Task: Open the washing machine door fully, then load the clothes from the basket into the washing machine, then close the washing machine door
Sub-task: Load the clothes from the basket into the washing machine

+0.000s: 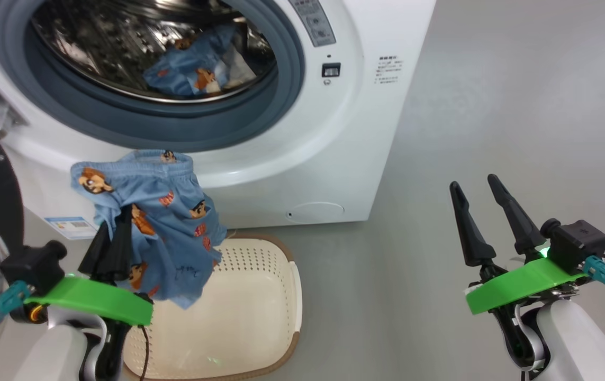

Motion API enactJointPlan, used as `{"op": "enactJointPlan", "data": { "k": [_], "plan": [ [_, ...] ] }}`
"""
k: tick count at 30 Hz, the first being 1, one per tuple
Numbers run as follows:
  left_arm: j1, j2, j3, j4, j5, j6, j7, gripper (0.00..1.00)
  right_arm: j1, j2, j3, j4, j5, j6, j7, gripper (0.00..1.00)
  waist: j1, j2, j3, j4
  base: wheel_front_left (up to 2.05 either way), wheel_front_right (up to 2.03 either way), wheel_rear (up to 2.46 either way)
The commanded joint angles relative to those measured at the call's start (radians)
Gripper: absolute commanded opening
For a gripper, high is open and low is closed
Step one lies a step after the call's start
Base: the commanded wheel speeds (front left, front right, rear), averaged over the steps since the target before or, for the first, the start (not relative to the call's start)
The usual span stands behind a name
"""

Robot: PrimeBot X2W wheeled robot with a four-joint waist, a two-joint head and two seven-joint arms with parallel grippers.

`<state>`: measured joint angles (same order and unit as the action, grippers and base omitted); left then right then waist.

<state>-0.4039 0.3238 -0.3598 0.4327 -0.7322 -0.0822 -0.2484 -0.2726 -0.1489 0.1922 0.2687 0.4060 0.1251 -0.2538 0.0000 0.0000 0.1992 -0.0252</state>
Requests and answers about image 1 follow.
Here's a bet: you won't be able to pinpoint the perforated steel drum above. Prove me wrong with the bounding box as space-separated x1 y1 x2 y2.
31 0 277 104

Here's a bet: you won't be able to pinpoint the blue cartoon print elastic shorts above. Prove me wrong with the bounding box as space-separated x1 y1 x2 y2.
70 150 228 310

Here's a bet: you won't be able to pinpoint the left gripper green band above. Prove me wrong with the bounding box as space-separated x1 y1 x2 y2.
24 205 153 381

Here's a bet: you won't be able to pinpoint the blue white energy label sticker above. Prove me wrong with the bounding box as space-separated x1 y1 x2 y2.
44 216 96 240

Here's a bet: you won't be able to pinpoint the cream perforated laundry basket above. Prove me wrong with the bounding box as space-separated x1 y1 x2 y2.
122 231 303 381

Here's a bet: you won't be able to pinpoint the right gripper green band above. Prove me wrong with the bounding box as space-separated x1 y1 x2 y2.
449 174 589 371

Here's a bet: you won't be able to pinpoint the blue cartoon print pyjama top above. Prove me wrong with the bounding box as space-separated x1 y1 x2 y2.
142 24 239 98

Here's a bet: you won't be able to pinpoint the teal left camera connector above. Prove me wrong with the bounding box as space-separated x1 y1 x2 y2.
0 280 33 324

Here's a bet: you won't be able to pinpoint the cream cloth garment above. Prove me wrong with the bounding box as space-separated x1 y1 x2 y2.
218 45 257 89

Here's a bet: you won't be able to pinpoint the grey instruction sticker strip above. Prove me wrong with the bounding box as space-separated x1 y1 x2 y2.
289 0 336 47

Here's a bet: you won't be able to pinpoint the round white filter cover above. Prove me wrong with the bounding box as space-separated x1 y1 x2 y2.
286 201 345 223

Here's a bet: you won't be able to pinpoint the grey rubber door seal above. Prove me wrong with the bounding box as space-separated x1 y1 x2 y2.
0 0 305 154

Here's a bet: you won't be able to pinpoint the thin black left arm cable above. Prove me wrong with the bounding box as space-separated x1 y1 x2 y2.
138 324 151 381

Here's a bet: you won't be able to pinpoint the white front-load washing machine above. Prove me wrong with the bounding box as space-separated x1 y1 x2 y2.
0 0 437 241

